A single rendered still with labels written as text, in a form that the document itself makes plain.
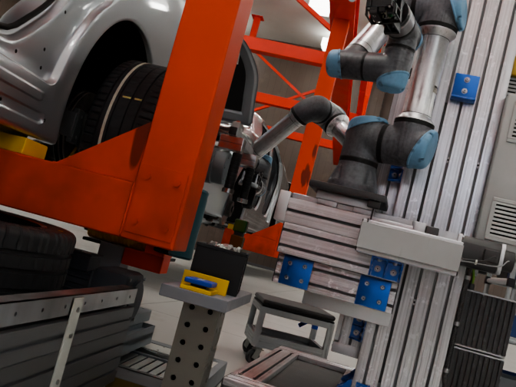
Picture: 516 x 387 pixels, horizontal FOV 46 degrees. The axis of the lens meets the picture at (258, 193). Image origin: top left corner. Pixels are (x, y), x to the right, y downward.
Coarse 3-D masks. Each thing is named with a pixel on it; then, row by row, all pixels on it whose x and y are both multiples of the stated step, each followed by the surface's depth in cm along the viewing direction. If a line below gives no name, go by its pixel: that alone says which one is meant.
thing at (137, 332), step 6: (138, 324) 246; (144, 324) 252; (150, 324) 252; (132, 330) 240; (138, 330) 232; (144, 330) 238; (150, 330) 247; (126, 336) 217; (132, 336) 225; (138, 336) 232; (144, 336) 241; (150, 336) 249; (126, 342) 219; (132, 342) 226; (138, 342) 234; (144, 342) 243; (126, 348) 221; (132, 348) 228; (138, 348) 236
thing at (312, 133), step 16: (336, 32) 603; (336, 48) 601; (320, 80) 599; (320, 128) 594; (304, 144) 594; (304, 160) 592; (304, 176) 590; (304, 192) 588; (224, 240) 593; (256, 240) 589; (272, 240) 587; (272, 256) 588
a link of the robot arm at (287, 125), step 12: (312, 96) 256; (300, 108) 253; (312, 108) 252; (324, 108) 254; (288, 120) 257; (300, 120) 254; (312, 120) 255; (276, 132) 260; (288, 132) 259; (264, 144) 263; (276, 144) 264
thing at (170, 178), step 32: (192, 0) 177; (224, 0) 176; (192, 32) 176; (224, 32) 174; (192, 64) 175; (224, 64) 175; (160, 96) 175; (192, 96) 173; (224, 96) 184; (160, 128) 174; (192, 128) 172; (160, 160) 172; (192, 160) 171; (160, 192) 171; (192, 192) 175; (128, 224) 171; (160, 224) 170; (192, 224) 184
